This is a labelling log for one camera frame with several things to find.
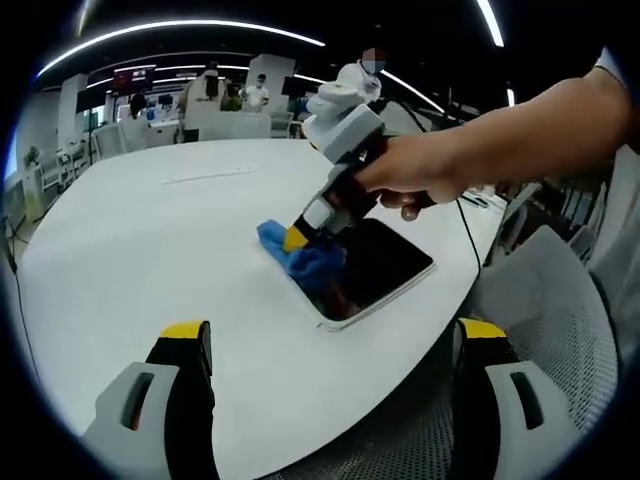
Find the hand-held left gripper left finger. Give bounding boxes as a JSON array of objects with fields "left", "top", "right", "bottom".
[{"left": 82, "top": 319, "right": 221, "bottom": 480}]

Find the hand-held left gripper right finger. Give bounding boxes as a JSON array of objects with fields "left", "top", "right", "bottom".
[{"left": 449, "top": 317, "right": 584, "bottom": 480}]

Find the blue cleaning cloth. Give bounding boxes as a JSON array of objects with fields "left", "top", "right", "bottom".
[{"left": 256, "top": 217, "right": 349, "bottom": 292}]

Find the person's right hand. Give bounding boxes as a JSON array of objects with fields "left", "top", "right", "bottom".
[{"left": 359, "top": 133, "right": 480, "bottom": 222}]

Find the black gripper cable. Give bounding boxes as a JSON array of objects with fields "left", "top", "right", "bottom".
[{"left": 456, "top": 198, "right": 485, "bottom": 274}]

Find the red wall screen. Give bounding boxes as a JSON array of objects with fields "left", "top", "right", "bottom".
[{"left": 113, "top": 67, "right": 156, "bottom": 92}]

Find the curved ceiling light strip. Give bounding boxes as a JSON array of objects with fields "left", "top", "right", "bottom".
[{"left": 35, "top": 19, "right": 327, "bottom": 80}]

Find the black tablet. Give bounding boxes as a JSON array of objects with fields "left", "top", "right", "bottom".
[{"left": 287, "top": 217, "right": 438, "bottom": 334}]

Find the person's grey shirt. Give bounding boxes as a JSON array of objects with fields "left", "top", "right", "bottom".
[{"left": 587, "top": 144, "right": 640, "bottom": 364}]

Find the grey mesh office chair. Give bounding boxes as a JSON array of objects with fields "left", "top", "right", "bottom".
[{"left": 349, "top": 224, "right": 622, "bottom": 480}]

